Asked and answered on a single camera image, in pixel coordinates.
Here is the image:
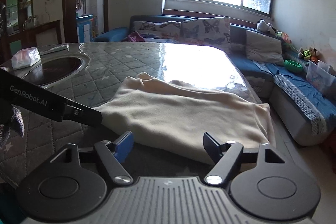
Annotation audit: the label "blue corner sofa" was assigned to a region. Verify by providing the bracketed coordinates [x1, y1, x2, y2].
[94, 15, 336, 146]

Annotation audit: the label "green bowl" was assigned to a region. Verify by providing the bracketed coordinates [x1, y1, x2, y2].
[284, 59, 302, 72]

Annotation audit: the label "wooden shelf cabinet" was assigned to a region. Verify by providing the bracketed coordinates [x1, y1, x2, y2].
[0, 0, 36, 62]

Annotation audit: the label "grey cushion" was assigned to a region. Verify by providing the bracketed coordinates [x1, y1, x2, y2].
[245, 30, 285, 66]

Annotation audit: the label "wooden chair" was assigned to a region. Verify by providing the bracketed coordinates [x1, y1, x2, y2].
[34, 20, 62, 46]

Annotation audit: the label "grey quilted table cover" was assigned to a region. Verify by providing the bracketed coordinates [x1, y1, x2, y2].
[0, 42, 263, 188]

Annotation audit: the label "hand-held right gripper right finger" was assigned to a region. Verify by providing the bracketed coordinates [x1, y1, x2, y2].
[203, 132, 286, 186]

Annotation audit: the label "person's left hand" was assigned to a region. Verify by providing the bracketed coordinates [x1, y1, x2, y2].
[0, 105, 25, 153]

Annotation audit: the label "black round induction cooktop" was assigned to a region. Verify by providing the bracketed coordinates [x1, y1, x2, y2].
[22, 56, 86, 87]

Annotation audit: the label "blue cabinet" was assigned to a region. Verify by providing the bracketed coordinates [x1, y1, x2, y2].
[76, 14, 95, 42]

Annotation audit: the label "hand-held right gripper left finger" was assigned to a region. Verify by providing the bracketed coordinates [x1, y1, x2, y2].
[51, 130, 133, 186]

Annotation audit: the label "pink cloth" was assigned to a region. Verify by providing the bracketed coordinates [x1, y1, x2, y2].
[127, 31, 146, 42]

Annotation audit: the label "colourful toy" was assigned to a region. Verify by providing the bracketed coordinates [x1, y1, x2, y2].
[276, 31, 292, 44]

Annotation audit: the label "large butterfly print cushion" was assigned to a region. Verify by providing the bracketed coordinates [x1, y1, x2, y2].
[181, 17, 232, 54]

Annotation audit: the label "brown and green plush toys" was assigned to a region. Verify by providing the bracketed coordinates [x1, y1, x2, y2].
[299, 47, 321, 62]

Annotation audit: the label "panda plush toy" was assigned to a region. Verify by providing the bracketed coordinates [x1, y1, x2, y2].
[257, 19, 274, 33]

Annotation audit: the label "long butterfly print cushion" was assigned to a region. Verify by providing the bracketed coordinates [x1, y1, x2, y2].
[133, 21, 182, 38]

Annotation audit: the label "white remote control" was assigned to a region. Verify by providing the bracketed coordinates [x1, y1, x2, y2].
[42, 44, 69, 53]

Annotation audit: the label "cream fleece garment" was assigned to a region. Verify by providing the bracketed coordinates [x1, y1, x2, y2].
[98, 72, 276, 166]

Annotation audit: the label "tissue pack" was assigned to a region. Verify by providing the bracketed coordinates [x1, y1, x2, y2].
[12, 47, 41, 70]

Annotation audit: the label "clear plastic storage box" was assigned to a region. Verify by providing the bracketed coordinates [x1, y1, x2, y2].
[306, 60, 333, 95]

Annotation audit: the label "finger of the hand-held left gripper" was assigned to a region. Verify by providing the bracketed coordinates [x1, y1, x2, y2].
[64, 99, 103, 127]

